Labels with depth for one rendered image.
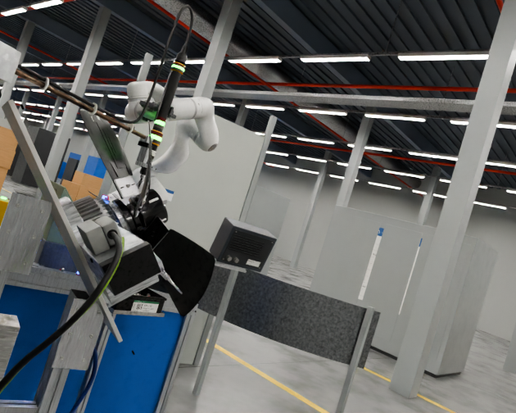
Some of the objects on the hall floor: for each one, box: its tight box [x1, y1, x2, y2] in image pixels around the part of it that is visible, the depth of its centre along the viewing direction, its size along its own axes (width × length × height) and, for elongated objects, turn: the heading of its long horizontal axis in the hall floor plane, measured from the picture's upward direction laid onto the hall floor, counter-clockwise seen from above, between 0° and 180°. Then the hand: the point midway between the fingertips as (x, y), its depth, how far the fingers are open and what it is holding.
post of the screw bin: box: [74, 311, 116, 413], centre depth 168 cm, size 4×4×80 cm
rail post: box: [153, 315, 195, 413], centre depth 206 cm, size 4×4×78 cm
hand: (164, 109), depth 152 cm, fingers closed on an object, 4 cm apart
